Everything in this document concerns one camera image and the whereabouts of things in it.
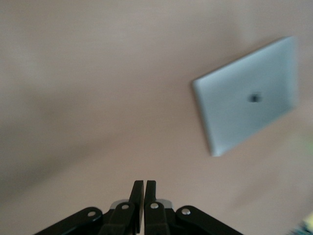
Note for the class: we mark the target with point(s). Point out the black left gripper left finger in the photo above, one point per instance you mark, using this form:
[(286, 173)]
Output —
[(117, 220)]

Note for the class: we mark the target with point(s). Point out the grey laptop computer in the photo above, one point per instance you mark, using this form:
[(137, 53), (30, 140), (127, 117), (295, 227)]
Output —
[(244, 110)]

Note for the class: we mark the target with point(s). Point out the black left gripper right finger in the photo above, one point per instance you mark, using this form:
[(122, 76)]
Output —
[(159, 220)]

